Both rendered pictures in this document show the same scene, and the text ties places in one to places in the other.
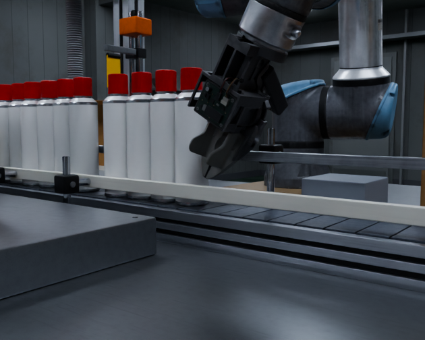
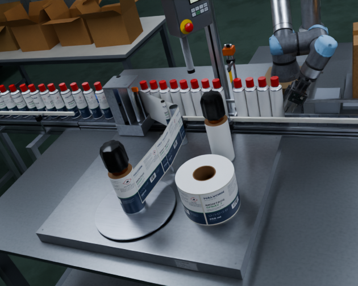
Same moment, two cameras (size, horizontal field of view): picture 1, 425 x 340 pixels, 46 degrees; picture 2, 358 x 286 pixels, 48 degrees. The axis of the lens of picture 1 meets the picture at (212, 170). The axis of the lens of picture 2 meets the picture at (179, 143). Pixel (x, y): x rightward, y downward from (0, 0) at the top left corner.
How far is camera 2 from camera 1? 1.25 m
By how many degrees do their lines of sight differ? 29
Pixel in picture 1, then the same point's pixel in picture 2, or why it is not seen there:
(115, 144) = (242, 105)
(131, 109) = (249, 94)
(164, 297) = (309, 164)
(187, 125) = (278, 99)
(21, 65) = not seen: outside the picture
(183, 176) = (278, 114)
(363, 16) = (314, 9)
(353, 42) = (310, 19)
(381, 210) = (355, 121)
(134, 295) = (302, 165)
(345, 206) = (344, 121)
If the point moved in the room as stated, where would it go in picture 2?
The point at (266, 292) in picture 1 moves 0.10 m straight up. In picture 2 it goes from (331, 153) to (331, 132)
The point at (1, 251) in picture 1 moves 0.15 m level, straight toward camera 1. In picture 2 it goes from (271, 169) to (305, 185)
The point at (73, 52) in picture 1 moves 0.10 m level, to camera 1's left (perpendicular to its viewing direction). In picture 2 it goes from (189, 58) to (168, 64)
